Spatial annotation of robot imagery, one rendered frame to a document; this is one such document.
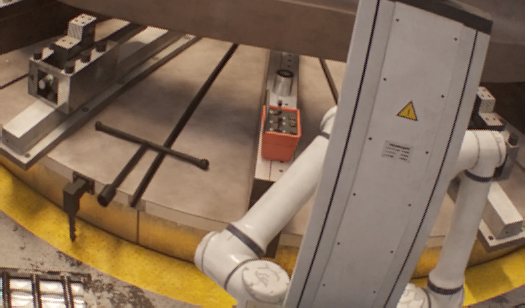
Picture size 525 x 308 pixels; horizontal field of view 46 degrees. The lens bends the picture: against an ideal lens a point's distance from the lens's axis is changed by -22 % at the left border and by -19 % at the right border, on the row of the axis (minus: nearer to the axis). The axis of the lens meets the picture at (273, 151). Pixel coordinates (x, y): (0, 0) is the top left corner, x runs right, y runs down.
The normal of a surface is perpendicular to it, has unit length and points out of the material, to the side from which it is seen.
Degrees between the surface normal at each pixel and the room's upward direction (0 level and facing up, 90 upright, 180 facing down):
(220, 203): 0
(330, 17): 90
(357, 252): 90
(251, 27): 90
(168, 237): 90
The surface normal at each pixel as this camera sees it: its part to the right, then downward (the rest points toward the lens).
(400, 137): -0.12, 0.54
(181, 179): 0.17, -0.82
